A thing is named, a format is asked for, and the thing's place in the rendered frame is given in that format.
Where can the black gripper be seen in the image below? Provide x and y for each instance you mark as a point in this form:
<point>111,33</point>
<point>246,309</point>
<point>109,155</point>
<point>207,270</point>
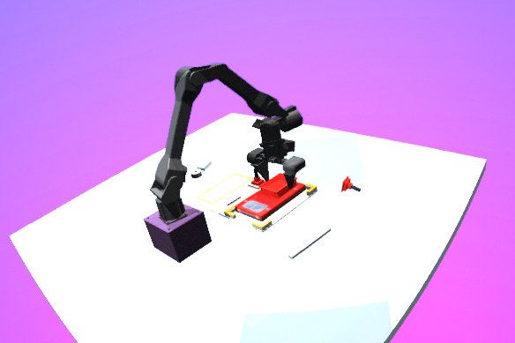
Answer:
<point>273,152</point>

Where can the black and white toy wheel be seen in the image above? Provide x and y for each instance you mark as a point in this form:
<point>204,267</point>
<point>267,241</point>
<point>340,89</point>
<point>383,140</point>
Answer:
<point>196,173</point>

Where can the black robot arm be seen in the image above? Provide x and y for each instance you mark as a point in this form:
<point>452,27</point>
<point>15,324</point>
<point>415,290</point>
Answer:
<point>170,173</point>

